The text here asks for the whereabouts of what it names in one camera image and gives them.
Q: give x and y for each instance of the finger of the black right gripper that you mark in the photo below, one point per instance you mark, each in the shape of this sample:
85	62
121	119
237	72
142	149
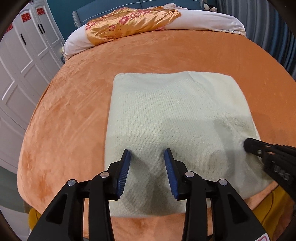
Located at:
261	150

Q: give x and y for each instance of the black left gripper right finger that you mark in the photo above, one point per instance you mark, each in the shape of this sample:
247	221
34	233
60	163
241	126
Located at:
232	219

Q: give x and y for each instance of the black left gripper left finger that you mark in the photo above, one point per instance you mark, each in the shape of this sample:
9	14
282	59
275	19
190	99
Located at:
63	218

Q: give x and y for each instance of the cream knitted sweater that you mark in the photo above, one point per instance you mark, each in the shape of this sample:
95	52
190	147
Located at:
202	117

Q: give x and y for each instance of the orange velvet bed cover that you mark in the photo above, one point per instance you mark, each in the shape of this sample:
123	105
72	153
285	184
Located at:
66	136

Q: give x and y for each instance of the grey blue curtain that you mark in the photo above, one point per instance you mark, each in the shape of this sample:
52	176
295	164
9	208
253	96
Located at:
265	27

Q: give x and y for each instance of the white bed sheet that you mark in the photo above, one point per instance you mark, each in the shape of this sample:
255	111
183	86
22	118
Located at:
190	19

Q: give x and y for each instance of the white panelled wardrobe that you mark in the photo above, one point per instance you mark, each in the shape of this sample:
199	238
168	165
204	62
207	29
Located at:
31	55

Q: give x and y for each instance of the orange floral satin pillow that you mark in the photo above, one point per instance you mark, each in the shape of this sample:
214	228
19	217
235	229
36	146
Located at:
127	22

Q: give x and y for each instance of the blue upholstered headboard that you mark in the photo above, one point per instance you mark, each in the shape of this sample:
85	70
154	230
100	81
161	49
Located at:
96	9

